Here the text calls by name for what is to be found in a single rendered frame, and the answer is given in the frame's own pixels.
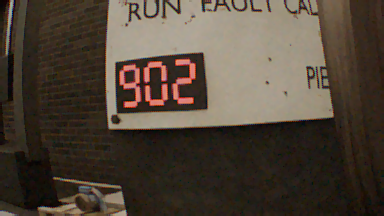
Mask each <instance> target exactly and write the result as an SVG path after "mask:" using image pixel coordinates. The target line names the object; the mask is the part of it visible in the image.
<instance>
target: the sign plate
mask: <svg viewBox="0 0 384 216"><path fill-rule="evenodd" d="M108 14H109V15H108V22H107V23H108V27H107V41H106V44H107V48H106V55H107V56H106V90H107V115H108V127H109V129H111V130H114V129H124V130H135V129H159V128H163V129H184V128H209V127H218V126H234V125H256V124H266V123H277V122H296V121H303V120H312V119H327V118H334V115H333V108H332V105H331V96H330V91H329V85H328V78H327V72H326V67H325V58H324V53H323V44H322V37H321V34H320V24H319V18H318V10H317V0H109V10H108ZM181 59H190V63H194V67H195V78H191V73H190V64H176V61H178V60H181ZM154 62H161V64H162V66H166V74H167V76H166V80H162V78H161V76H162V66H161V67H148V63H154ZM129 65H135V69H139V71H140V72H139V83H135V80H136V74H135V70H124V67H126V66H129ZM144 68H149V80H150V82H145V70H144ZM123 70H124V85H125V84H127V83H135V85H136V87H140V97H141V101H136V87H133V88H124V87H125V86H124V85H120V79H121V74H120V71H123ZM186 78H191V83H181V84H178V81H177V79H186ZM163 84H166V87H167V100H163V93H162V85H163ZM173 84H178V94H179V99H192V101H193V103H185V104H179V99H173ZM148 86H149V94H150V101H154V100H163V105H150V101H146V97H145V92H146V87H148ZM125 102H137V106H129V107H125Z"/></svg>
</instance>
